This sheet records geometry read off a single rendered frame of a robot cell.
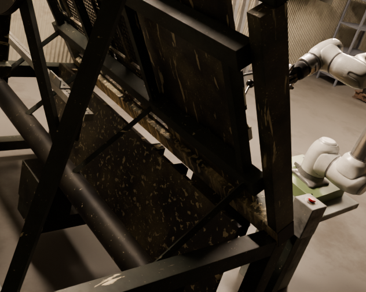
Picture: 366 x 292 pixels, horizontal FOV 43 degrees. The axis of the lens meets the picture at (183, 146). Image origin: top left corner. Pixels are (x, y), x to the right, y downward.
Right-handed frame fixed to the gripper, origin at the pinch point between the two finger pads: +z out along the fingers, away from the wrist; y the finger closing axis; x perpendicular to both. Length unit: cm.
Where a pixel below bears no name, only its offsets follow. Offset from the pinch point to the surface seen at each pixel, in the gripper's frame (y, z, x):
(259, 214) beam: 57, 20, -10
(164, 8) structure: -42, 25, 24
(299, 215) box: 68, 2, -18
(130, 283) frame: 22, 89, -20
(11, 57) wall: 126, 41, 369
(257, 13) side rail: -53, 20, -21
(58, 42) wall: 137, -14, 371
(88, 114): 14, 57, 67
